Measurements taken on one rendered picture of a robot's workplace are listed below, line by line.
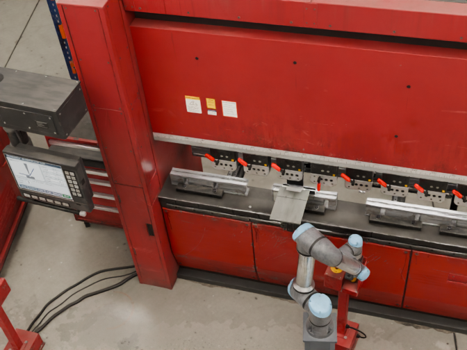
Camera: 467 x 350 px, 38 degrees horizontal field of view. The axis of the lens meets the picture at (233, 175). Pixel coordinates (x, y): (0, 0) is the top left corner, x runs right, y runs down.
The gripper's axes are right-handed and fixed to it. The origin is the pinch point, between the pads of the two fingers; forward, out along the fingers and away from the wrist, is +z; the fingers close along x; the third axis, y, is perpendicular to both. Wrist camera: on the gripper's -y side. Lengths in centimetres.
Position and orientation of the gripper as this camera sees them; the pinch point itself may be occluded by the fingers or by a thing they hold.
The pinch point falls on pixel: (352, 277)
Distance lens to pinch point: 402.4
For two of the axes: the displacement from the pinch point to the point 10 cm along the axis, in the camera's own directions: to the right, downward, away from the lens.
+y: 4.1, -7.2, 5.6
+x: -9.0, -2.5, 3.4
